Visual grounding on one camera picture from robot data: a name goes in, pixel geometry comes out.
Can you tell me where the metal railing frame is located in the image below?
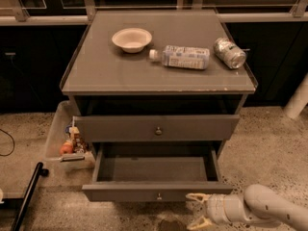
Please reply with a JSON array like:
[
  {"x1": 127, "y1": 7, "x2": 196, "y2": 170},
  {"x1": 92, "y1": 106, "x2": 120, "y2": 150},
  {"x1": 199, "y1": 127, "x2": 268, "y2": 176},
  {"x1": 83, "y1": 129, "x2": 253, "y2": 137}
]
[{"x1": 0, "y1": 0, "x2": 308, "y2": 26}]

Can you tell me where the grey drawer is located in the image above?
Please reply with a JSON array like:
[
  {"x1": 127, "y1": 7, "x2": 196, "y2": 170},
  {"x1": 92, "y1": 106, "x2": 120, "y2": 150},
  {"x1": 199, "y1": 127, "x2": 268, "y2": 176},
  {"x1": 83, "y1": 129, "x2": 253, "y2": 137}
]
[
  {"x1": 83, "y1": 141, "x2": 233, "y2": 202},
  {"x1": 74, "y1": 115, "x2": 240, "y2": 142}
]

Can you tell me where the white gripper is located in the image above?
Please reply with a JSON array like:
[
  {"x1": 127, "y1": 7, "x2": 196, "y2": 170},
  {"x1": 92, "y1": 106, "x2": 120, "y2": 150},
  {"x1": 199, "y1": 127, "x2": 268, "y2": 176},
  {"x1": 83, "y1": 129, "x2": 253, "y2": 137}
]
[{"x1": 186, "y1": 192, "x2": 245, "y2": 231}]

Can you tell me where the clear plastic storage bin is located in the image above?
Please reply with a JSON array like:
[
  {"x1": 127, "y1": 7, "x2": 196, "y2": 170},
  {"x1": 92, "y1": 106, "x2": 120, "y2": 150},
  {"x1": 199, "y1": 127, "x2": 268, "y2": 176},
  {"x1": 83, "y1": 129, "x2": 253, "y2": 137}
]
[{"x1": 45, "y1": 101, "x2": 94, "y2": 170}]

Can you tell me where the white paper bowl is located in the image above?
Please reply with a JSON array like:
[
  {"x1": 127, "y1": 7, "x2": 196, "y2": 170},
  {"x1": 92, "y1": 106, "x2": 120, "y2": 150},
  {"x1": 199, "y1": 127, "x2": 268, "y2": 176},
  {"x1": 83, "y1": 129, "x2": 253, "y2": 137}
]
[{"x1": 112, "y1": 28, "x2": 152, "y2": 53}]

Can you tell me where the grey drawer cabinet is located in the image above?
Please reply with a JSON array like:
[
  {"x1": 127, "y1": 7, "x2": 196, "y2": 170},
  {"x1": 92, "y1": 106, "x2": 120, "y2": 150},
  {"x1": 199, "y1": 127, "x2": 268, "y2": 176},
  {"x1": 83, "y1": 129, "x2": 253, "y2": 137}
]
[{"x1": 59, "y1": 10, "x2": 258, "y2": 159}]

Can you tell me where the silver drink can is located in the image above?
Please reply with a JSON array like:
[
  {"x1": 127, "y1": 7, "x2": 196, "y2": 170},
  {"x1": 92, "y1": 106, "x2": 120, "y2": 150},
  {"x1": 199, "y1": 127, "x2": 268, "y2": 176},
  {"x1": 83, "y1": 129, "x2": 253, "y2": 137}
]
[{"x1": 214, "y1": 38, "x2": 246, "y2": 69}]

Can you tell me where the clear plastic water bottle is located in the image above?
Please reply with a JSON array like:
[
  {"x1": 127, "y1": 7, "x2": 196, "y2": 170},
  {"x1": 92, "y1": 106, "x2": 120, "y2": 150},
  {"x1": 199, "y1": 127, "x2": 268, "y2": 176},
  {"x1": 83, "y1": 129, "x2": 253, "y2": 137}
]
[{"x1": 149, "y1": 45, "x2": 210, "y2": 70}]

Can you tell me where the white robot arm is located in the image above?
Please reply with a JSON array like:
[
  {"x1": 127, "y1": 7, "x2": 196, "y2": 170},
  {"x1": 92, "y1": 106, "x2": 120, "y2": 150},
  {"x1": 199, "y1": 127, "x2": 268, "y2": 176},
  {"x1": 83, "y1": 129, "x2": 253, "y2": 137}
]
[{"x1": 186, "y1": 184, "x2": 308, "y2": 231}]

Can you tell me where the orange toy in bin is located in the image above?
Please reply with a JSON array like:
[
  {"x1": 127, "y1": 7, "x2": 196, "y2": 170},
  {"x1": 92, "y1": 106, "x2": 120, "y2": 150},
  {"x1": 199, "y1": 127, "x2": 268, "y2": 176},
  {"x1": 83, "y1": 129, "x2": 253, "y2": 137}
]
[{"x1": 60, "y1": 141, "x2": 73, "y2": 155}]

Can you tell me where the white pillar base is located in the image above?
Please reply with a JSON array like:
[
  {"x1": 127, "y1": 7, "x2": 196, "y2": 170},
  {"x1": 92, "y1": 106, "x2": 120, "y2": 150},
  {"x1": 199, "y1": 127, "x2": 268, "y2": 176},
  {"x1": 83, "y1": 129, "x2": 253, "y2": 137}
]
[{"x1": 283, "y1": 74, "x2": 308, "y2": 119}]

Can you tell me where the black floor cable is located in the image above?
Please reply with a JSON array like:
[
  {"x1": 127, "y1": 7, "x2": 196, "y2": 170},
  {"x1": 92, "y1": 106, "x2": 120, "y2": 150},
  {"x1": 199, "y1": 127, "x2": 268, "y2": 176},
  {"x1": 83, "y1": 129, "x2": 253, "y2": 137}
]
[{"x1": 0, "y1": 128, "x2": 16, "y2": 157}]

